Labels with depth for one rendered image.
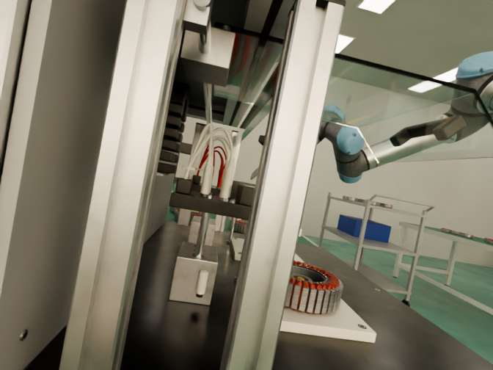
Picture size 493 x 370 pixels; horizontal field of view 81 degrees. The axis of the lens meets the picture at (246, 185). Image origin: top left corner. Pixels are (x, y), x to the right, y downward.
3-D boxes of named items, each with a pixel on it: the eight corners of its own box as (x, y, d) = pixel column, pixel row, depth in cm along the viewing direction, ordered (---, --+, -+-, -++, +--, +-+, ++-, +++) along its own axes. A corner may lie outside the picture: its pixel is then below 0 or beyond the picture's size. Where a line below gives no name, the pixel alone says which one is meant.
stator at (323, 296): (313, 283, 47) (318, 261, 47) (356, 319, 36) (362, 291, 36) (249, 277, 44) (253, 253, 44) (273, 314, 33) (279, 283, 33)
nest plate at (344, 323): (325, 290, 48) (326, 283, 48) (375, 343, 34) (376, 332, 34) (238, 277, 47) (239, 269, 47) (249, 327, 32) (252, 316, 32)
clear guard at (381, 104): (379, 163, 54) (386, 131, 54) (510, 157, 30) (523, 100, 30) (207, 126, 50) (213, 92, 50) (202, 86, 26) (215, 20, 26)
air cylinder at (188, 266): (210, 282, 42) (218, 245, 42) (210, 306, 35) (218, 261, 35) (176, 277, 42) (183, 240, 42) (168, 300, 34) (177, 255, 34)
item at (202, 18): (210, 136, 80) (213, 125, 80) (206, 22, 19) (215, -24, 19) (205, 135, 80) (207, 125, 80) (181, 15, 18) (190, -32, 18)
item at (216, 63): (225, 87, 32) (232, 51, 32) (229, 69, 26) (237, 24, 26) (185, 78, 32) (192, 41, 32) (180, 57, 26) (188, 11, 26)
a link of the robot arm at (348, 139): (369, 156, 86) (346, 139, 95) (367, 126, 79) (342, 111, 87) (347, 169, 86) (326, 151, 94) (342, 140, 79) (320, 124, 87)
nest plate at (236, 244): (287, 250, 72) (288, 246, 72) (307, 271, 58) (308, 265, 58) (229, 241, 71) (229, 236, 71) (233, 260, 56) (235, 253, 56)
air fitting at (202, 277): (204, 294, 35) (208, 270, 35) (203, 299, 34) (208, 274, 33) (194, 293, 35) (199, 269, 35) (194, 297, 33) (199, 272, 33)
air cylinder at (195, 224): (211, 241, 66) (216, 219, 66) (211, 251, 59) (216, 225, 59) (189, 238, 66) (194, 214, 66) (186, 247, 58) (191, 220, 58)
